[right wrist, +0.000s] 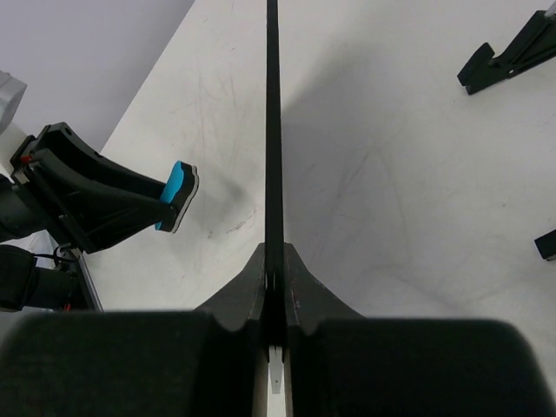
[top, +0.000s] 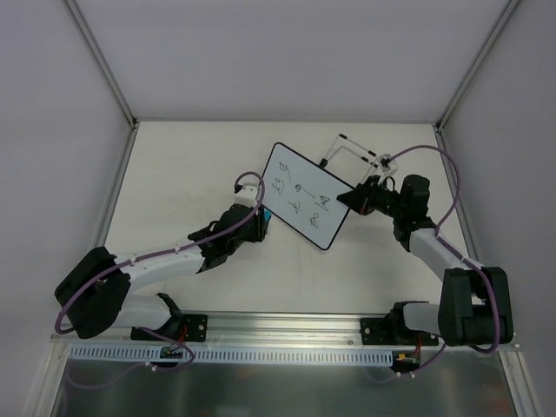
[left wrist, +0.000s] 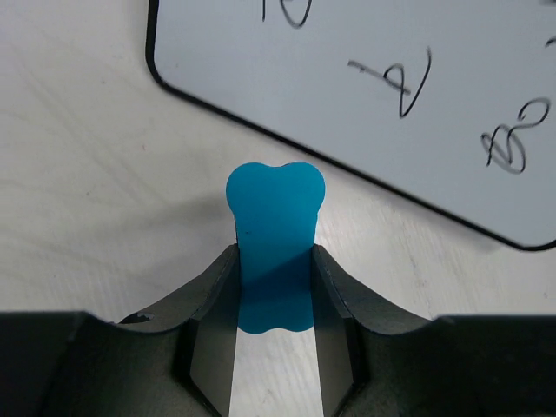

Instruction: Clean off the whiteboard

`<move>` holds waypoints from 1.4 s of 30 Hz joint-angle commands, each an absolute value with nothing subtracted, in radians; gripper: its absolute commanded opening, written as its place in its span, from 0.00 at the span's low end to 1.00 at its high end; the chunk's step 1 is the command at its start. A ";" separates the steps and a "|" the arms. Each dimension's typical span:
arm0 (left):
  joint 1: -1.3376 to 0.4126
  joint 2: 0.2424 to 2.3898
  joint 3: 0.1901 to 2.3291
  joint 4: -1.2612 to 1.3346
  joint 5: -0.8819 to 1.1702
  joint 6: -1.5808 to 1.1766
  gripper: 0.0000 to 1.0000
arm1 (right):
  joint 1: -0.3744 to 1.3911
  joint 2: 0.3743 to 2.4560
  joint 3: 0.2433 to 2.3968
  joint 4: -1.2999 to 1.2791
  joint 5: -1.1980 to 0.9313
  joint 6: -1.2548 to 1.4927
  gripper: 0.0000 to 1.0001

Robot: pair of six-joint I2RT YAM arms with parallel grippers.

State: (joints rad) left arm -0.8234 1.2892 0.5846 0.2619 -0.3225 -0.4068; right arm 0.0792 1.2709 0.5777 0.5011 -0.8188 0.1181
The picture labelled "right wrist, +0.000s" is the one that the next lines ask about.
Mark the blue whiteboard eraser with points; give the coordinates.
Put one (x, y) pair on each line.
(178, 193)

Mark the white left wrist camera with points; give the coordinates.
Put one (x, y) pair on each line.
(11, 94)

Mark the small white whiteboard black frame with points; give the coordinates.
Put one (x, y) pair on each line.
(274, 310)

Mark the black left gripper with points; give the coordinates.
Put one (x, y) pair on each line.
(56, 182)

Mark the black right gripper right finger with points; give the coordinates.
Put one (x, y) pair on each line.
(340, 363)

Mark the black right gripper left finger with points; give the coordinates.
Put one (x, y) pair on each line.
(205, 362)

